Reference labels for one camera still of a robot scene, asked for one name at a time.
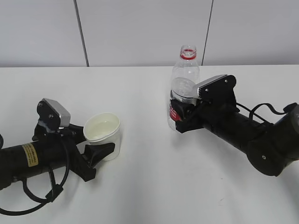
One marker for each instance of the Nongfu Spring water bottle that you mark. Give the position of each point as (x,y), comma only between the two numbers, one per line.
(185,74)

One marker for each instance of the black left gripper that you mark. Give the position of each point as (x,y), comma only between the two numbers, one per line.
(58,149)

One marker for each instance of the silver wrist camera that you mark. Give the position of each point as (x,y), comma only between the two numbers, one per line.
(216,90)
(52,115)

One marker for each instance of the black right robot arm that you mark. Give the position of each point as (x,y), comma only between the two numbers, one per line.
(269,147)

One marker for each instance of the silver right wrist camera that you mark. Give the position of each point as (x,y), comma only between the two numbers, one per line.
(216,90)

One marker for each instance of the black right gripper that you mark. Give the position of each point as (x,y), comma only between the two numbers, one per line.
(189,117)

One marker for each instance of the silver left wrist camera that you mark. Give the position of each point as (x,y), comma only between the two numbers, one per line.
(52,115)

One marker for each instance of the white paper cup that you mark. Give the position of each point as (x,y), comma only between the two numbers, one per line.
(102,129)

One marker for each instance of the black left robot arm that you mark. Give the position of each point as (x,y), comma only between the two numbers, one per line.
(20,162)

